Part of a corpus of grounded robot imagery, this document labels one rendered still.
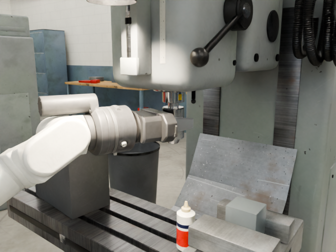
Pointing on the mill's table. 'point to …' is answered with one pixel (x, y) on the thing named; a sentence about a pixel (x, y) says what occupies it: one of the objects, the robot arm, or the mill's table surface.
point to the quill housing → (180, 47)
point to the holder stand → (78, 186)
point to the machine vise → (272, 228)
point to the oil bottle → (184, 218)
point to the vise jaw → (228, 237)
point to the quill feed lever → (233, 25)
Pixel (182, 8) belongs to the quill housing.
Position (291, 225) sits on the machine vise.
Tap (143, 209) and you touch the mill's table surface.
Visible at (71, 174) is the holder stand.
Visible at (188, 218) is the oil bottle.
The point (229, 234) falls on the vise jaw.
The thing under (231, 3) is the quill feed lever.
